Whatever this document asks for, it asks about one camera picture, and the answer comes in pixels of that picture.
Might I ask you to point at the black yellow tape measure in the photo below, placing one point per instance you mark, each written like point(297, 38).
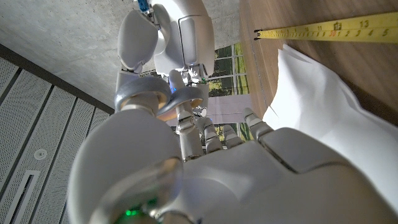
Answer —
point(342, 31)

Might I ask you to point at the white paper sheet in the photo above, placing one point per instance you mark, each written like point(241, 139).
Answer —
point(326, 109)

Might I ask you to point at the ceiling slot vent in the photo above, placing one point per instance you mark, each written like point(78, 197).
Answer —
point(21, 193)

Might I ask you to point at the printed window forest backdrop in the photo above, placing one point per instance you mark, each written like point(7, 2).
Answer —
point(227, 65)

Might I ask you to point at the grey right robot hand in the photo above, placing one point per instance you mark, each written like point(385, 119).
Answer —
point(186, 37)

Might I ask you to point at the round white ceiling sensor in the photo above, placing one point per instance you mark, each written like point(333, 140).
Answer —
point(40, 154)

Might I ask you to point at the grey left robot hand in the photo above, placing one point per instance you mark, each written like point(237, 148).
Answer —
point(248, 180)

